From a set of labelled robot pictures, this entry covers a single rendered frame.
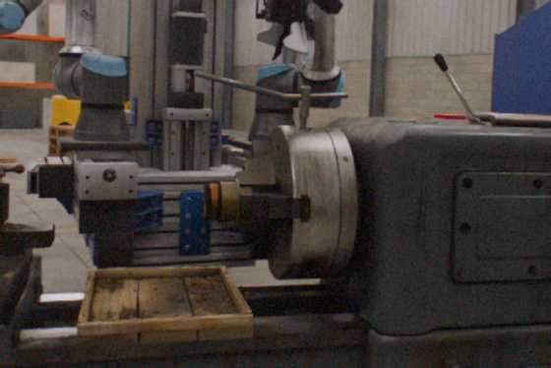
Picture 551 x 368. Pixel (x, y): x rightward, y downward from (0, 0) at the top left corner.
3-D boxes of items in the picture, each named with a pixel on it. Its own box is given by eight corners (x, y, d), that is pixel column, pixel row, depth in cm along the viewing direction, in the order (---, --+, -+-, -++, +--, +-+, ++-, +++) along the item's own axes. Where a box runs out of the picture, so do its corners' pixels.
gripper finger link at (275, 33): (247, 49, 136) (261, 14, 130) (274, 49, 139) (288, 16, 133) (252, 60, 134) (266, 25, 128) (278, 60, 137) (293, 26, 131)
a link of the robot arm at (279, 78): (258, 107, 208) (259, 63, 207) (300, 109, 206) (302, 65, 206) (251, 107, 196) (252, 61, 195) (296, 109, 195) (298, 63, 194)
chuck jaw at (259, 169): (285, 193, 142) (280, 145, 148) (290, 182, 138) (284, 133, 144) (234, 194, 139) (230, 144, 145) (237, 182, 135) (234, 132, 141)
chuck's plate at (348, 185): (308, 242, 159) (320, 113, 152) (349, 305, 130) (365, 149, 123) (294, 242, 158) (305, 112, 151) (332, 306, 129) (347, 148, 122)
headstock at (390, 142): (520, 264, 183) (528, 121, 181) (653, 323, 137) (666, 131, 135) (311, 271, 168) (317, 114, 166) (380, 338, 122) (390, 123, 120)
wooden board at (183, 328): (224, 281, 154) (225, 265, 154) (253, 337, 120) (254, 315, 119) (88, 287, 147) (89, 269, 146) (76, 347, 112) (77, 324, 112)
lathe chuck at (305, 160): (294, 242, 158) (305, 112, 151) (332, 306, 129) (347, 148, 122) (256, 243, 156) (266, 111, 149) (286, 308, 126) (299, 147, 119)
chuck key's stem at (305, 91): (303, 140, 138) (308, 85, 135) (309, 143, 136) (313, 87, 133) (294, 141, 137) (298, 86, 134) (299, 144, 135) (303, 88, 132)
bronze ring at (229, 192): (247, 176, 141) (203, 176, 138) (255, 182, 132) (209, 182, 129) (245, 220, 141) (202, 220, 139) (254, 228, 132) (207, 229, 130)
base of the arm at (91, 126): (71, 137, 187) (72, 101, 186) (126, 138, 193) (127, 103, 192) (74, 141, 173) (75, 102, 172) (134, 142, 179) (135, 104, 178)
